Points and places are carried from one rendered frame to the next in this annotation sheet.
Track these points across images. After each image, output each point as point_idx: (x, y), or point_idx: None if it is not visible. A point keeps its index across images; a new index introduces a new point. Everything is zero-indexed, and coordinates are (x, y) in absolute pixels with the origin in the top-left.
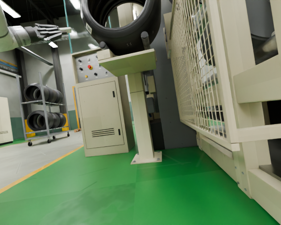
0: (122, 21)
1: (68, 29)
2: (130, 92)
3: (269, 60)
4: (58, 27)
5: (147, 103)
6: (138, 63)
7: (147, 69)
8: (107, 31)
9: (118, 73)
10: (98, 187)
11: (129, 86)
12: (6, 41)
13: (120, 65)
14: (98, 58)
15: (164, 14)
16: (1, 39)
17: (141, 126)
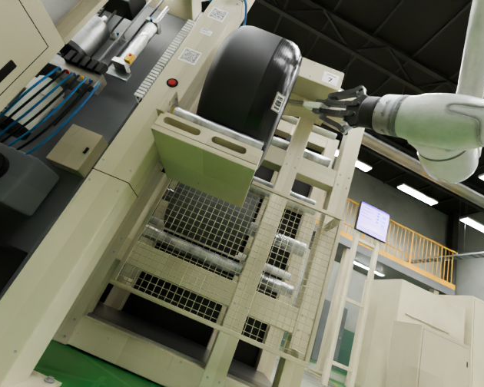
0: (210, 60)
1: (311, 109)
2: (129, 181)
3: (292, 307)
4: (329, 107)
5: (41, 186)
6: (212, 184)
7: (171, 173)
8: (270, 140)
9: (175, 145)
10: None
11: (137, 170)
12: (419, 150)
13: (220, 173)
14: (258, 163)
15: None
16: (427, 156)
17: (80, 276)
